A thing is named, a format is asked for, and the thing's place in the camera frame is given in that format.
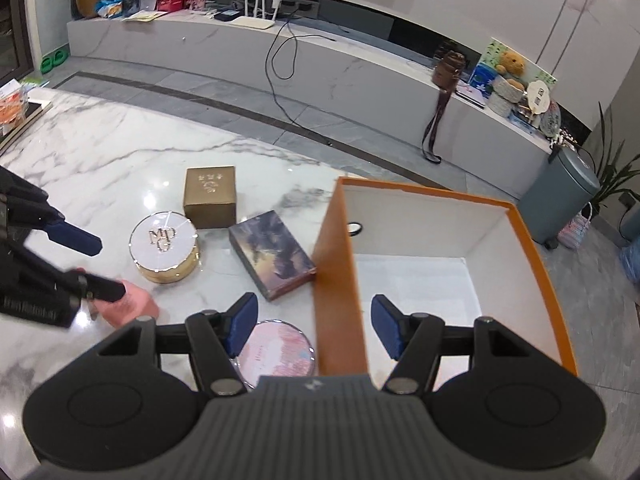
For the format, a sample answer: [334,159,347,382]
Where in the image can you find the marble tv cabinet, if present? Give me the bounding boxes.
[66,0,566,156]

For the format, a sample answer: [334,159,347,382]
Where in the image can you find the sheets of paper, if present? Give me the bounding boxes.
[122,10,168,24]

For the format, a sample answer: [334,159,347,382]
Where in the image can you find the orange storage box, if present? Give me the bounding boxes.
[312,176,579,378]

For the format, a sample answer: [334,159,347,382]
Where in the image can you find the green potted plant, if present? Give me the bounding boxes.
[585,102,640,207]

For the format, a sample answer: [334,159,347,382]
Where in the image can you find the round pink compact mirror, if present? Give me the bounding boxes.
[235,319,316,391]

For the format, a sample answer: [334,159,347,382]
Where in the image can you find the grey blue trash bin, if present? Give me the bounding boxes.
[520,146,601,250]

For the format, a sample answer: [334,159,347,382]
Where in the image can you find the gold square box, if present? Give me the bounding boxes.
[182,166,237,230]

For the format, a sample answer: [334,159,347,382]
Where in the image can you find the book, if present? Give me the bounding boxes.
[0,100,52,153]

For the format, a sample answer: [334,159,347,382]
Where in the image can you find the white router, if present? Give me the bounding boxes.
[230,0,284,31]

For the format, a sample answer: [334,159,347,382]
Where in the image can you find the black cable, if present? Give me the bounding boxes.
[265,19,337,127]

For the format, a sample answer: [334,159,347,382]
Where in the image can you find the white round fan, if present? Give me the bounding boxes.
[522,77,554,117]

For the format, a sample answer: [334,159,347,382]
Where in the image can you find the dark printed box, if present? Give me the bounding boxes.
[228,210,317,302]

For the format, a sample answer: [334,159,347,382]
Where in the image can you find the brown strap bag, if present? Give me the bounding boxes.
[422,50,467,164]

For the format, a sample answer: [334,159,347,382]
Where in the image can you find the green slippers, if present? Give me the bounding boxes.
[37,50,69,74]

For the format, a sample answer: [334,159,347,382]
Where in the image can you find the round white gold compact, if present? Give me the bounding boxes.
[128,212,201,284]

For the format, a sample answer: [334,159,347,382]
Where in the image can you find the blue tissue box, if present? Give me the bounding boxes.
[470,62,497,99]

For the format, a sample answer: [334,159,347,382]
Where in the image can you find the blue orange snack packet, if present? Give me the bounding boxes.
[95,0,126,20]

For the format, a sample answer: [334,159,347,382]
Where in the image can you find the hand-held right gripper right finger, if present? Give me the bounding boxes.
[370,294,548,395]

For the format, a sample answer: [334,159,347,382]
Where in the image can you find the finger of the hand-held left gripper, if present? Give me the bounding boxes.
[62,271,127,306]
[29,200,104,257]

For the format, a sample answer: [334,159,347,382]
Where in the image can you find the teddy bear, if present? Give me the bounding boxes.
[495,51,527,79]

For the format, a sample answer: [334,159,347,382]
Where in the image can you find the green white poster card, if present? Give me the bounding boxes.
[482,37,558,92]

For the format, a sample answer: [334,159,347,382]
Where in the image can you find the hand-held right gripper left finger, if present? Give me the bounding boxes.
[97,291,259,396]

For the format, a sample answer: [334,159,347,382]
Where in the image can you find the plaid woven bag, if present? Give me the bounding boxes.
[557,202,596,251]

